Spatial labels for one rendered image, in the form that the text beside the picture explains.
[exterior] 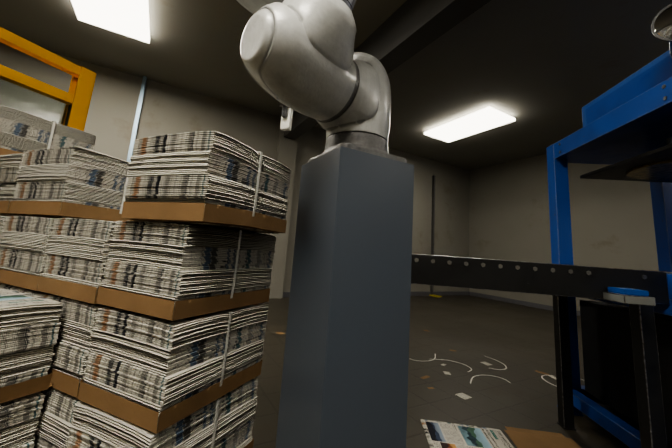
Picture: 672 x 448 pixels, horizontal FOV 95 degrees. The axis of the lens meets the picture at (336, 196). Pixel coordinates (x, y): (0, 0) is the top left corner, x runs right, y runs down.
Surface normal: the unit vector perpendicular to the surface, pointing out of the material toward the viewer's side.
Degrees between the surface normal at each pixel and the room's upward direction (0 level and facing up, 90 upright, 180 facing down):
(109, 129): 90
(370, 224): 90
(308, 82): 141
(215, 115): 90
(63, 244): 90
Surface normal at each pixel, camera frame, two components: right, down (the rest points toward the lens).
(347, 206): 0.50, -0.11
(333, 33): 0.60, 0.29
